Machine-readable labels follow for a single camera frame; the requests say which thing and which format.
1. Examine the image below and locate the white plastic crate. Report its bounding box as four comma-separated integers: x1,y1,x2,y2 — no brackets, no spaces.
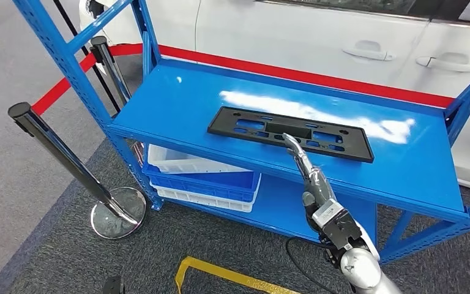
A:
149,174,262,213

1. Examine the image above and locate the chrome stanchion post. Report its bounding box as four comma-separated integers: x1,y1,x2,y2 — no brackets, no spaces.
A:
7,102,147,240
90,36,132,107

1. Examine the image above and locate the black stanchion post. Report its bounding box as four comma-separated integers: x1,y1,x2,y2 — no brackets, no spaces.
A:
52,0,121,115

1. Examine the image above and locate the red barrier belt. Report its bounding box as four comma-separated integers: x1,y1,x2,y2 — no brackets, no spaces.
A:
109,43,470,121
31,53,98,116

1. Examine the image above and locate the translucent white plastic bin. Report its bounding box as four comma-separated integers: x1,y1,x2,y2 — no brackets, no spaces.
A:
147,144,252,175

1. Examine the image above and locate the black plastic plate holder part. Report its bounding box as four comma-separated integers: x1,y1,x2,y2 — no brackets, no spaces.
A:
207,106,375,164

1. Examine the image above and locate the white car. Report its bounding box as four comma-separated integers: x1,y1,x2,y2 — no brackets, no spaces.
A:
78,0,470,195

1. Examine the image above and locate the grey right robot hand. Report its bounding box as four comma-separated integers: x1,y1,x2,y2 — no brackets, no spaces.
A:
282,132,337,234

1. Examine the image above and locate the blue metal shelf rack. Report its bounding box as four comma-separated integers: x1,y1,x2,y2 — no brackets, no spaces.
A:
12,0,470,265

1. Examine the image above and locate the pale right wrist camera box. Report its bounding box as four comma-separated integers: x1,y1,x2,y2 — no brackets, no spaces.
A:
311,198,364,251

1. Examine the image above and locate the white car door handle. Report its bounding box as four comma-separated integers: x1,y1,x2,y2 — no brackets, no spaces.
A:
342,39,397,62
415,51,470,73

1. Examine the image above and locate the blue plastic crate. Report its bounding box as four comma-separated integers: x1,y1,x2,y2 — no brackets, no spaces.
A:
142,162,261,203

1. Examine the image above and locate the yellow floor tape square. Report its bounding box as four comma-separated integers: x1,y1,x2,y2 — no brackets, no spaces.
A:
174,256,300,294

